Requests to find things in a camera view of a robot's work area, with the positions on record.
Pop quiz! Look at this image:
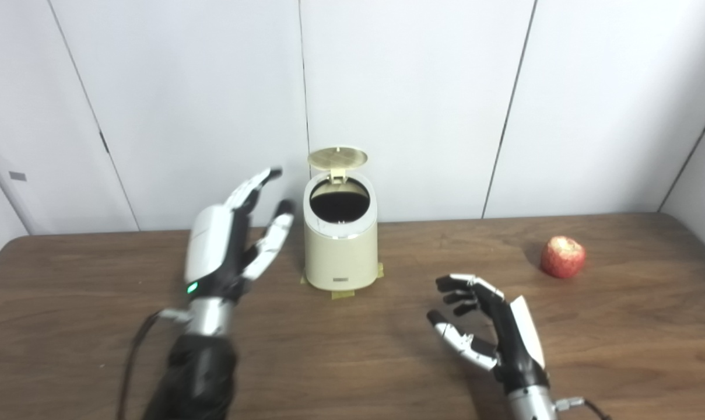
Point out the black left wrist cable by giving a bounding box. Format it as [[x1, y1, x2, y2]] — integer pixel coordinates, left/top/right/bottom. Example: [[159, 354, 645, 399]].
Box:
[[116, 309, 192, 420]]

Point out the cream-colored round bin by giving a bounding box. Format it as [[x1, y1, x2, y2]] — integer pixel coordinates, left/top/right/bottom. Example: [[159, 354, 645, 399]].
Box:
[[303, 171, 379, 291]]

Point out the red apple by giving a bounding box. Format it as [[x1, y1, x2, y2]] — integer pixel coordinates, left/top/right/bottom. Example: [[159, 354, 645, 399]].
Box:
[[541, 236, 587, 279]]

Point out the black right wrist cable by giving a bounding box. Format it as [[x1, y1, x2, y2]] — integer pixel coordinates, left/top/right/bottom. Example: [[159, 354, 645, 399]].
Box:
[[553, 397, 612, 420]]

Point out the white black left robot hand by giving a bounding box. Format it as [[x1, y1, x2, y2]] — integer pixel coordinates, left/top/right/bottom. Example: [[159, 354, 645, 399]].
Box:
[[184, 167, 296, 303]]

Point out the cream round bin lid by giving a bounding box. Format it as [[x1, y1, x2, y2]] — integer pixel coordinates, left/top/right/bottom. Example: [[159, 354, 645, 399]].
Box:
[[307, 146, 369, 186]]

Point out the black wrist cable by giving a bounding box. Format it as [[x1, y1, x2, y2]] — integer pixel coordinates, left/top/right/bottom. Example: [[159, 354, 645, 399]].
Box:
[[553, 397, 612, 420], [116, 309, 192, 420]]

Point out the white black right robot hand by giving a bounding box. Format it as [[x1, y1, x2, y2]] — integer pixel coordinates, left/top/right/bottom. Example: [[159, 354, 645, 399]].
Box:
[[427, 273, 550, 393]]

